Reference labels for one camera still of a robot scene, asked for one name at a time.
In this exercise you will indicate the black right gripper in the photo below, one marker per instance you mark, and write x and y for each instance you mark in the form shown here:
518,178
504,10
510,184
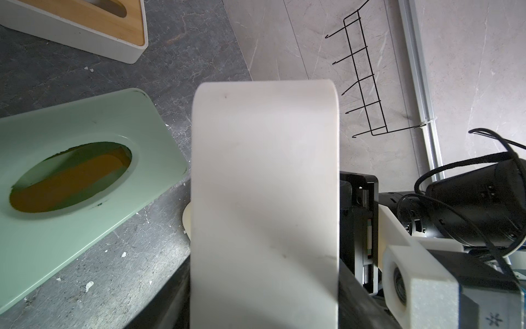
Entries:
359,212

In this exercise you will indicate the white tissue box bamboo lid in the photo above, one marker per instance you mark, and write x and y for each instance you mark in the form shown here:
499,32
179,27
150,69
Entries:
112,29

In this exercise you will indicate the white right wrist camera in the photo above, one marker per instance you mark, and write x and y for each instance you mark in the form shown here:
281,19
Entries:
432,283

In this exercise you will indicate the white tissue box grey lid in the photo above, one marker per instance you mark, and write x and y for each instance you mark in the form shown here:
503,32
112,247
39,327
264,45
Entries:
265,205

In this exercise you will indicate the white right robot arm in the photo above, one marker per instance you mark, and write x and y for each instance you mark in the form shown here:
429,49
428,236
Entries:
470,214

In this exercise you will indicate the mint green tissue box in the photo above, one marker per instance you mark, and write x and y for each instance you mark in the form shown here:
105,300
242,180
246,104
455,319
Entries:
71,174

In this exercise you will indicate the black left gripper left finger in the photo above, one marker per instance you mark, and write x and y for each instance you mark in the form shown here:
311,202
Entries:
170,308

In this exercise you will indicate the large bamboo lid tissue box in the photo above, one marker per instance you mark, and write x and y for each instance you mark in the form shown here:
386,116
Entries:
186,220

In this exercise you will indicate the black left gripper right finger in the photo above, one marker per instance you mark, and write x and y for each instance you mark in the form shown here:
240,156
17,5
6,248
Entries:
357,309

